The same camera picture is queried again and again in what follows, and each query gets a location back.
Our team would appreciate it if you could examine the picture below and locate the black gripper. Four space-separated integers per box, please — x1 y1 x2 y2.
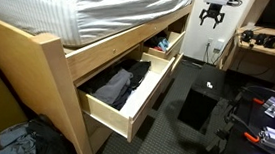
197 1 227 30

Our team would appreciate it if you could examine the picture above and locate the light wooden drawer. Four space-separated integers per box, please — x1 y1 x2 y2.
141 26 187 63
72 46 178 147
170 51 185 74

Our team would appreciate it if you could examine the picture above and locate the white power adapter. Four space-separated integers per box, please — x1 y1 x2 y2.
213 38 226 55

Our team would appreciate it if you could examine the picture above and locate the black desk gadget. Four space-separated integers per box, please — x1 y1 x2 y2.
240 29 256 44
264 35 275 50
254 32 268 46

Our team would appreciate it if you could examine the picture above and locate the blue cloth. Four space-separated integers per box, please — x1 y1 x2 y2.
156 37 171 53

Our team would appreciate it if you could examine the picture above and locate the wooden desk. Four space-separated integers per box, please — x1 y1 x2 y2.
219 22 275 78

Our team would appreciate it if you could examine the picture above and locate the black crumpled garment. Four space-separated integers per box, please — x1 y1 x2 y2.
144 33 165 51

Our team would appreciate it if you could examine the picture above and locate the black folded garment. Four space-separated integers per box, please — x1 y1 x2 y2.
79 54 153 101

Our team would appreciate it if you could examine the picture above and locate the black clamp stand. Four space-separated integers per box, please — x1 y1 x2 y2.
204 87 246 154

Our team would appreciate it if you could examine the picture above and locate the grey folded garment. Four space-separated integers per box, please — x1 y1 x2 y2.
91 65 135 109

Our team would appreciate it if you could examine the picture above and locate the mattress with striped sheet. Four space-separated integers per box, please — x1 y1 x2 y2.
0 0 193 57

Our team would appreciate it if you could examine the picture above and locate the black clothes pile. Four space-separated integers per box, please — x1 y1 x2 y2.
23 113 77 154

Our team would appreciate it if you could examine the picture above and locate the grey blue clothes pile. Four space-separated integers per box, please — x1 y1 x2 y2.
0 119 41 154

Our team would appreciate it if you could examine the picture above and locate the orange clamp handle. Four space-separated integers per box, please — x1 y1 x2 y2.
242 131 261 145
251 96 266 106

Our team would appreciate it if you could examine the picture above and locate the wooden bed frame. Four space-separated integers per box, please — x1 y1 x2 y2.
0 0 195 154

